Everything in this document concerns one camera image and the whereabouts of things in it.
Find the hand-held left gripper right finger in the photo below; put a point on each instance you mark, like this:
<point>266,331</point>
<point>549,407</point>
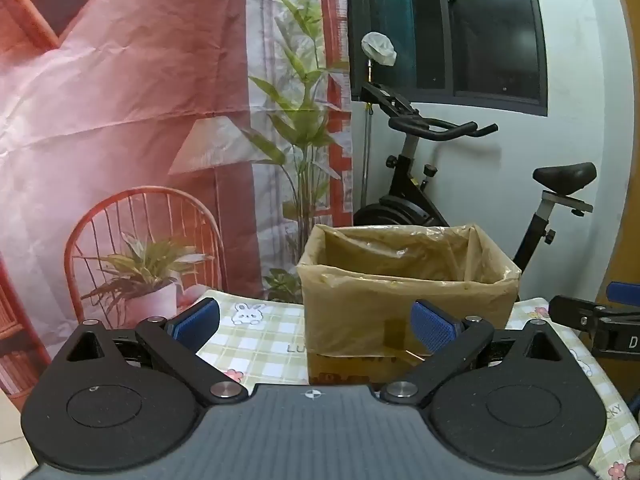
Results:
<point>430,330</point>

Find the thin metal pole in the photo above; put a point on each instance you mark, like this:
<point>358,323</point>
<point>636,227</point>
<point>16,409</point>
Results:
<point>370,150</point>

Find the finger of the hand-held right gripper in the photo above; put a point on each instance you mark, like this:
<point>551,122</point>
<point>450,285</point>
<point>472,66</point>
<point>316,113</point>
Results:
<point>625,293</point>
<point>575,312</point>

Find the brown wooden door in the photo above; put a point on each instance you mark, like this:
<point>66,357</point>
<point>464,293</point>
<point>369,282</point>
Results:
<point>631,110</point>

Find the cardboard box with plastic liner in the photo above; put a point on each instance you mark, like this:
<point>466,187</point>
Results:
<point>360,320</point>

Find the dark framed window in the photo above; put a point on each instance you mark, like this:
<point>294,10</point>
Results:
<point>475,35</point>

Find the green checked tablecloth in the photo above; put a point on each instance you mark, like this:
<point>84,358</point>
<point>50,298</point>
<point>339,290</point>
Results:
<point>270,340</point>

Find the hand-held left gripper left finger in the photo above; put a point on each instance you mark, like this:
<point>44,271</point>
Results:
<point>197,322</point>

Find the black exercise bike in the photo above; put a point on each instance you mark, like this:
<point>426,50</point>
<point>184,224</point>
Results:
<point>410,195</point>

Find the white plastic cover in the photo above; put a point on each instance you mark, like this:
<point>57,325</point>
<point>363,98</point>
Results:
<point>378,47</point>

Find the printed backdrop cloth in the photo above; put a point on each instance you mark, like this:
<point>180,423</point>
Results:
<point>100,110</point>

